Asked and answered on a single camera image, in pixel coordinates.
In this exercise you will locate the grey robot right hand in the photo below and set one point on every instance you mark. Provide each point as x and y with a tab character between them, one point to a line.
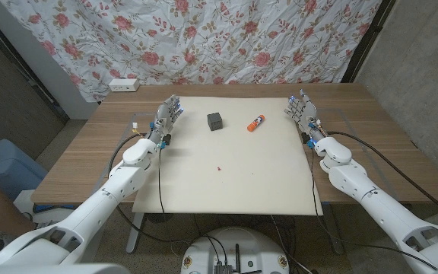
305	116

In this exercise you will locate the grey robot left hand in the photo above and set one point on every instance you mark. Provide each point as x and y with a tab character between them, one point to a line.
162	122

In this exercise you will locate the cream foam board mat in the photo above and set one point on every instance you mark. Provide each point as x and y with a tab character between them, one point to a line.
234	182

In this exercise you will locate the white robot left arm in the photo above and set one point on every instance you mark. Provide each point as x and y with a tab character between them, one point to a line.
101	205

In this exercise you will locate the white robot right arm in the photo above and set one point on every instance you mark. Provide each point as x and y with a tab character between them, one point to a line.
375	205

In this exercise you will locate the orange glue stick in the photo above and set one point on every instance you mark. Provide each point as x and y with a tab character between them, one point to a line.
255	123

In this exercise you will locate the dark grey block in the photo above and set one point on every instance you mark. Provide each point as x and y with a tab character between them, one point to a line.
214	122

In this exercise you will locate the white power strip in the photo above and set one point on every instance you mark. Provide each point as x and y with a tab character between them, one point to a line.
124	85

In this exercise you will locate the floral backdrop cloth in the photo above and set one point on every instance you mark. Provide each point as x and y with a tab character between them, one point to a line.
204	38

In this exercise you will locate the black backdrop pole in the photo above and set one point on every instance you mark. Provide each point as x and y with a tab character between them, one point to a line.
368	42
32	80

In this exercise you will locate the table leg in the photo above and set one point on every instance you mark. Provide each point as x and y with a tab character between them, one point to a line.
333	236
133	236

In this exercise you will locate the white robot torso base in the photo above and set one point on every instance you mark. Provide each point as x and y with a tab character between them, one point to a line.
257	247

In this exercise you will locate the blue storage bin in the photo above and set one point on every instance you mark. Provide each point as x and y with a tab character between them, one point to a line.
13	171

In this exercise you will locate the white floor box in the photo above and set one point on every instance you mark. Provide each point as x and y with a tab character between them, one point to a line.
25	198

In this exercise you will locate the white robot chest panel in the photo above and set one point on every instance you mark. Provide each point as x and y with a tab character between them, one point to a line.
51	269

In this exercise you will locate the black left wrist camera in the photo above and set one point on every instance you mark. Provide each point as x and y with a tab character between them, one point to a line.
167	140

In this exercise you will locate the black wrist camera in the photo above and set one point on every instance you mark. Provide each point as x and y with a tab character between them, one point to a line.
305	137
167	140

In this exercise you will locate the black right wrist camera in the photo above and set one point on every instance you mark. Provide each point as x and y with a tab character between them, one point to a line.
305	137

